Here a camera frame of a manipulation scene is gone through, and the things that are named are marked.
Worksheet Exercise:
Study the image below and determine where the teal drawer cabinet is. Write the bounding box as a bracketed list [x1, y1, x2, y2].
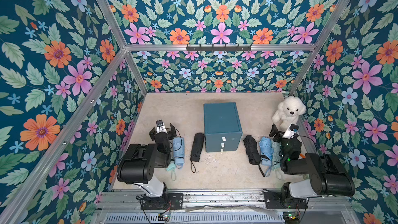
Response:
[204, 102, 243, 152]

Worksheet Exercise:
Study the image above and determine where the black umbrella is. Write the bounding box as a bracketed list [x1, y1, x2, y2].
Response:
[243, 135, 261, 165]
[190, 133, 205, 173]

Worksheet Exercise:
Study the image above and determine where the black wall hook rail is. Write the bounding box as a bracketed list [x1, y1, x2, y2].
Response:
[186, 44, 252, 52]

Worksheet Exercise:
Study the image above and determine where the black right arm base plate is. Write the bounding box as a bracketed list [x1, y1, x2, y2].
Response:
[263, 190, 308, 210]

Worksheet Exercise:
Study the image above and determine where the mint green umbrella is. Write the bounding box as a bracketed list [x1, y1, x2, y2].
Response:
[271, 141, 283, 180]
[166, 161, 177, 181]

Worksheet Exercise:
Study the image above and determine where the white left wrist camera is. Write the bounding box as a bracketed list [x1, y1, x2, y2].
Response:
[155, 120, 167, 133]

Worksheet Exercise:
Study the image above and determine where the mint green umbrella right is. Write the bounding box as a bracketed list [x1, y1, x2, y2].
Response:
[271, 141, 283, 180]

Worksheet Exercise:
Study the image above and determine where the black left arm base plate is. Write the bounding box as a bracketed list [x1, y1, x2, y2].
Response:
[139, 193, 184, 211]

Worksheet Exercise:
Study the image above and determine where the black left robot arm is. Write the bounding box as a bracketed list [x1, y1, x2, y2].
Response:
[117, 120, 177, 201]

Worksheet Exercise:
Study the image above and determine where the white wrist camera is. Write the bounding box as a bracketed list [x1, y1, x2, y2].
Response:
[283, 123, 299, 139]
[155, 120, 167, 133]

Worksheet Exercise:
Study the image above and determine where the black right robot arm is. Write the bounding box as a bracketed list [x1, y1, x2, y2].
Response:
[269, 124, 356, 202]

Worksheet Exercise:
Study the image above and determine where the light blue umbrella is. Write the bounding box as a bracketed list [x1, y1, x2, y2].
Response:
[173, 137, 185, 169]
[259, 137, 273, 177]

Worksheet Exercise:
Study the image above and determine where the white plush dog toy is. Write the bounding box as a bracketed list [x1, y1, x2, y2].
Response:
[272, 96, 306, 131]

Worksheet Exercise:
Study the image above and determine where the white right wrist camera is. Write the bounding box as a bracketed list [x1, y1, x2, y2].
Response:
[283, 123, 299, 139]

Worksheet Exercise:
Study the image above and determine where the mint green umbrella left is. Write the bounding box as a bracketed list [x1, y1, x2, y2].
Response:
[166, 161, 177, 181]

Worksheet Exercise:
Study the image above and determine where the aluminium front rail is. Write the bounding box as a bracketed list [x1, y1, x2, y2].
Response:
[91, 189, 360, 224]

